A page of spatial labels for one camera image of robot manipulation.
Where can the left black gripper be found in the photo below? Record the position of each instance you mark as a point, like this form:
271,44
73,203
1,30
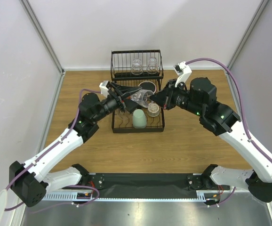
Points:
127,103

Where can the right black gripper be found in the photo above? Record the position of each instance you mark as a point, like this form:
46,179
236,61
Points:
169,96

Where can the short clear glass tumbler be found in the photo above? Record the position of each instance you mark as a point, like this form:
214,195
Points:
153,110

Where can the clear stemless glass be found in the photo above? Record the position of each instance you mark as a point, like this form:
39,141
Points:
137,67
142,97
152,65

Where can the black skull pattern mug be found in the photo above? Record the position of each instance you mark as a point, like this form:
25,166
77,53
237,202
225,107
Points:
148,85

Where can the pale green cup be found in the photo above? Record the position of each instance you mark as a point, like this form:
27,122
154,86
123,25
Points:
139,119

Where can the clear stemless glass front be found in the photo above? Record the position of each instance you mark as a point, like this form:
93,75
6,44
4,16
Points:
137,67

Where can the clear stemless glass back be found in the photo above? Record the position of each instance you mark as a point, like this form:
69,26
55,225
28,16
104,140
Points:
152,65

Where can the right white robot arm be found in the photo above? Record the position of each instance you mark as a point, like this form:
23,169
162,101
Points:
224,122

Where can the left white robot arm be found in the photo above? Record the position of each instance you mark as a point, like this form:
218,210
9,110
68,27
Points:
29,180

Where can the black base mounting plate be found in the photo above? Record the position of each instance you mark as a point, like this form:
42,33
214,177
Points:
121,182

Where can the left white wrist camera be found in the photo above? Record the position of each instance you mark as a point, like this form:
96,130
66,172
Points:
104,88

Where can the black wire dish rack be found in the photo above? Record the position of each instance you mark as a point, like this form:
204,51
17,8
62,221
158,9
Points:
121,62

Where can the grey slotted cable duct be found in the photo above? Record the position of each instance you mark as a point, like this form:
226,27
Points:
80,196

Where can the left aluminium frame post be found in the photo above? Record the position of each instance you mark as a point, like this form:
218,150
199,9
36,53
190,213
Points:
41,33

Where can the aluminium frame post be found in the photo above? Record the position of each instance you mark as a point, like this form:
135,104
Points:
253,22
41,33

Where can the right aluminium frame post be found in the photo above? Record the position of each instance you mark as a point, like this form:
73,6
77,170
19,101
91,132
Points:
253,22

